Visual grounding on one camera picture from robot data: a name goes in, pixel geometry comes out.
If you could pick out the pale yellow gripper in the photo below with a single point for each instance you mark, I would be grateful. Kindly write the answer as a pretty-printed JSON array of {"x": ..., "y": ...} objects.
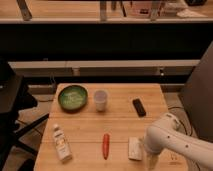
[{"x": 151, "y": 161}]

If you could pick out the white sponge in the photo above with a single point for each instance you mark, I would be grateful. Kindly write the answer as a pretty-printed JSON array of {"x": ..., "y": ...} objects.
[{"x": 135, "y": 148}]

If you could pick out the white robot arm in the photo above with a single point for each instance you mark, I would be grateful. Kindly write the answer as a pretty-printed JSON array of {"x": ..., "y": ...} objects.
[{"x": 163, "y": 133}]

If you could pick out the green ceramic bowl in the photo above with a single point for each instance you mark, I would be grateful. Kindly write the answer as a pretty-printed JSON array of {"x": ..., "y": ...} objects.
[{"x": 73, "y": 97}]

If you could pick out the red chili pepper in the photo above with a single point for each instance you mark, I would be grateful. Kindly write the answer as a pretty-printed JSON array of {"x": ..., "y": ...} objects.
[{"x": 105, "y": 146}]

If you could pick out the black remote control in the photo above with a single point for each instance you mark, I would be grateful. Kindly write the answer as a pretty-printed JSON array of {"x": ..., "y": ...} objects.
[{"x": 139, "y": 108}]

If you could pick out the grey panel right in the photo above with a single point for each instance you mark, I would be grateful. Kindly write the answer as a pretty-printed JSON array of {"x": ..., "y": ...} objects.
[{"x": 197, "y": 96}]

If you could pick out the translucent plastic cup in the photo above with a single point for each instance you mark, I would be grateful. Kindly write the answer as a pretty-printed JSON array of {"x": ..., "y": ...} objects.
[{"x": 100, "y": 100}]

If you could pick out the black chair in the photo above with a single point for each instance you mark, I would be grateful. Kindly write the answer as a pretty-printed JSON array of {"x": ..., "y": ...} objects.
[{"x": 14, "y": 96}]

